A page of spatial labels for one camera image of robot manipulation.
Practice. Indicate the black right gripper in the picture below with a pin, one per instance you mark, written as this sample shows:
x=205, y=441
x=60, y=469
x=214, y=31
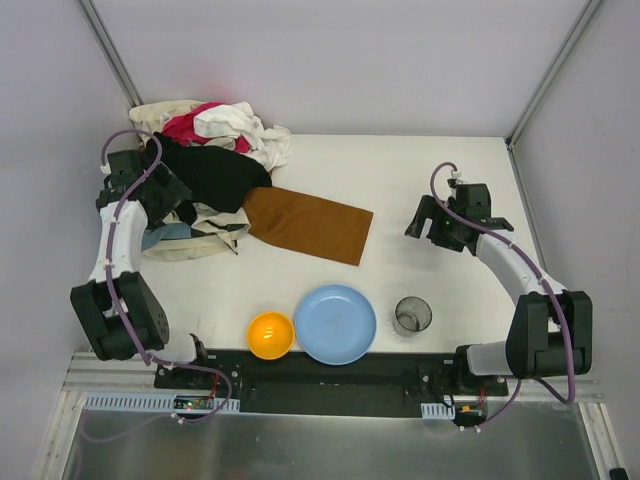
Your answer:
x=433, y=226

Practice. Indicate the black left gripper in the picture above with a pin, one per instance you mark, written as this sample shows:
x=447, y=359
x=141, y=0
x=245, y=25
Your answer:
x=163, y=191

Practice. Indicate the black cloth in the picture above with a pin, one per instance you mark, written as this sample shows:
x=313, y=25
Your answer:
x=218, y=178

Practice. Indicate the beige zip jacket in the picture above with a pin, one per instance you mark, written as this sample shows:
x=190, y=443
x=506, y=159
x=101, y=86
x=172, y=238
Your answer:
x=213, y=232

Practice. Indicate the brown cloth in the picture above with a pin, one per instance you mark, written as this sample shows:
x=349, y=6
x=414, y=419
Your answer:
x=308, y=224

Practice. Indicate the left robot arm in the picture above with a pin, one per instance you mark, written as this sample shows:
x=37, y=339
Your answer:
x=116, y=308

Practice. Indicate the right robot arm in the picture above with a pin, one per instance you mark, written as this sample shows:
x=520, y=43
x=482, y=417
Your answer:
x=551, y=331

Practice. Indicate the blue-grey cloth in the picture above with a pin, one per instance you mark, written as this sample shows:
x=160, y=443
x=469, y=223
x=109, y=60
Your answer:
x=176, y=231

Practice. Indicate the pink cloth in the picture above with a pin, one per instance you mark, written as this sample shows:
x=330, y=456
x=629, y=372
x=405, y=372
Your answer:
x=207, y=124

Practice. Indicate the white cloth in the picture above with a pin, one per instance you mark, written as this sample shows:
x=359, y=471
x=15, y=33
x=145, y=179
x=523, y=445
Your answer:
x=271, y=147

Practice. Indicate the dark transparent cup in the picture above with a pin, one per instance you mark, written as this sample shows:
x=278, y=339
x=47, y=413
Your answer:
x=412, y=315

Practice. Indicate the light blue plate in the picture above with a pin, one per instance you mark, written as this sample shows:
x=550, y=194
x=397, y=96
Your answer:
x=335, y=324

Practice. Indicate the orange bowl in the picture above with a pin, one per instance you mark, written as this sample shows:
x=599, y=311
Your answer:
x=270, y=336

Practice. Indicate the left aluminium frame post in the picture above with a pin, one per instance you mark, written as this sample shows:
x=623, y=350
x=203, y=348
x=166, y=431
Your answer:
x=109, y=50

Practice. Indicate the aluminium frame post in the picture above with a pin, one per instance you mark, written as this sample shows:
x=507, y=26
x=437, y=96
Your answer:
x=109, y=50
x=578, y=29

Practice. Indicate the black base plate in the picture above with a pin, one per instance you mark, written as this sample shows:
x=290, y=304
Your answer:
x=393, y=385

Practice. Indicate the aluminium front rail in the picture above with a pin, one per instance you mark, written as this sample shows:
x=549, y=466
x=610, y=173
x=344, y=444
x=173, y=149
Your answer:
x=87, y=372

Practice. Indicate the right aluminium frame post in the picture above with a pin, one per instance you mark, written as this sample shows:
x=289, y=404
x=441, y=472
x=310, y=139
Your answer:
x=578, y=29

